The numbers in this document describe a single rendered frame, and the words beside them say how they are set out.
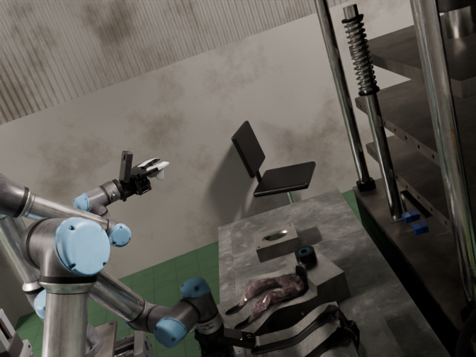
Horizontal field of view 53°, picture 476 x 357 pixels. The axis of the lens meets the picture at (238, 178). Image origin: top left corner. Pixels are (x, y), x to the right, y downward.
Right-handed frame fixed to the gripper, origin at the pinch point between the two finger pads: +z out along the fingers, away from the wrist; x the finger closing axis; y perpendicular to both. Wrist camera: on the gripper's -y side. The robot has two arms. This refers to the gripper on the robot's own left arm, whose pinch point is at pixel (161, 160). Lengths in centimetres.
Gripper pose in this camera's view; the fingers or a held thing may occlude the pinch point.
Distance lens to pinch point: 182.4
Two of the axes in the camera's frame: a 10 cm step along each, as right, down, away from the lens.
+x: 6.1, 2.3, -7.6
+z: 7.6, -4.4, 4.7
